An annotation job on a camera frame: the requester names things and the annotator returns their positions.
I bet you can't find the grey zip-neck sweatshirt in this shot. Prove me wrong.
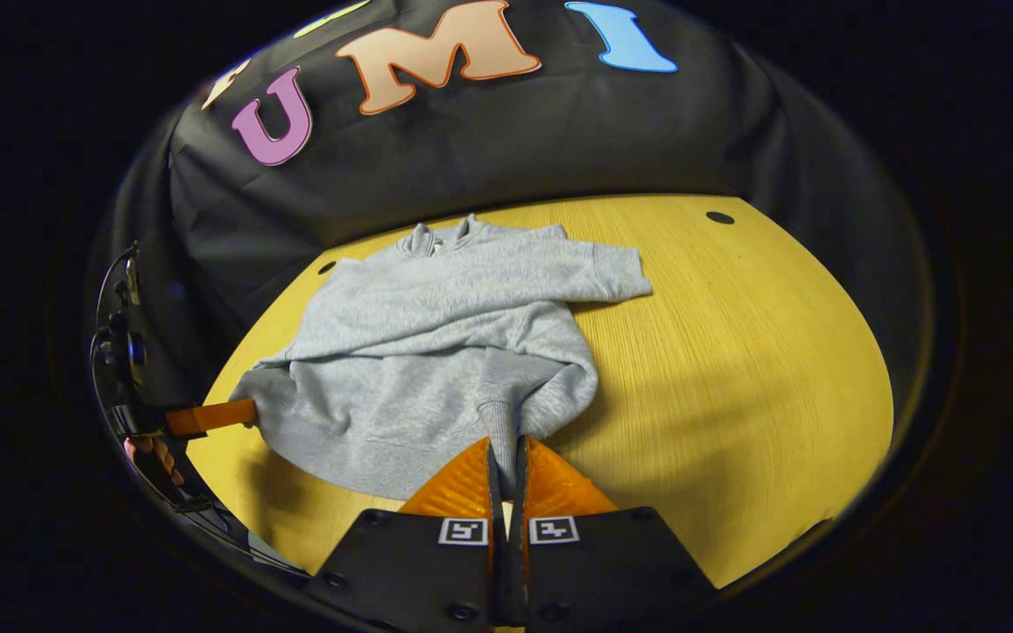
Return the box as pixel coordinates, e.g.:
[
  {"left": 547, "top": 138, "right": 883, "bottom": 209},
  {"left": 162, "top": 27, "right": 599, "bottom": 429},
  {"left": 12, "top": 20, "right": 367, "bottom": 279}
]
[{"left": 229, "top": 214, "right": 654, "bottom": 502}]

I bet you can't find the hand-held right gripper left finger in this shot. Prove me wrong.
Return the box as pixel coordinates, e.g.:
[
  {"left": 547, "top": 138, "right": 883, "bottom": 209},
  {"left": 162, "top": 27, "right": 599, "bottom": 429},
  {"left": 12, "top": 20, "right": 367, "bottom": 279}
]
[{"left": 303, "top": 437, "right": 508, "bottom": 630}]

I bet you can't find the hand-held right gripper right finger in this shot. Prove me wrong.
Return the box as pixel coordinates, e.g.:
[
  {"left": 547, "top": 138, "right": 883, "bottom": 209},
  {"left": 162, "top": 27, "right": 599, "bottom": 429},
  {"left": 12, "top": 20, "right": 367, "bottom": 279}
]
[{"left": 506, "top": 435, "right": 719, "bottom": 632}]

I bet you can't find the black backdrop cloth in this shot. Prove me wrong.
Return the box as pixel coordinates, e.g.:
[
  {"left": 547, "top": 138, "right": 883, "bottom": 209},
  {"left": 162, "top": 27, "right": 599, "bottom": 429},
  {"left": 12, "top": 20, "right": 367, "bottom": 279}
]
[{"left": 89, "top": 0, "right": 935, "bottom": 414}]

